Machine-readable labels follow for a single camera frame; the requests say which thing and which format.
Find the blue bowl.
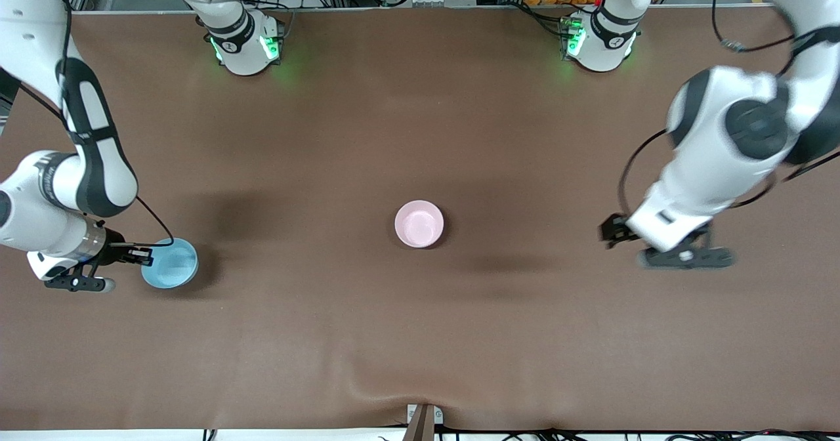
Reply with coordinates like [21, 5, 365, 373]
[141, 238, 199, 289]

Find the pink bowl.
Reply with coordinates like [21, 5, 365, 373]
[394, 199, 445, 249]

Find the brown table cover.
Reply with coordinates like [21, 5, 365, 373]
[0, 5, 840, 432]

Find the metal table clamp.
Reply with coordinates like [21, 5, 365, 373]
[404, 403, 444, 441]

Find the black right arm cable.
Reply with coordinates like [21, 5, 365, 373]
[13, 0, 175, 250]

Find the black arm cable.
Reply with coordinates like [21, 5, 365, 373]
[13, 0, 175, 250]
[619, 0, 840, 217]

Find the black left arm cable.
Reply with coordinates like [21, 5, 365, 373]
[619, 0, 840, 217]

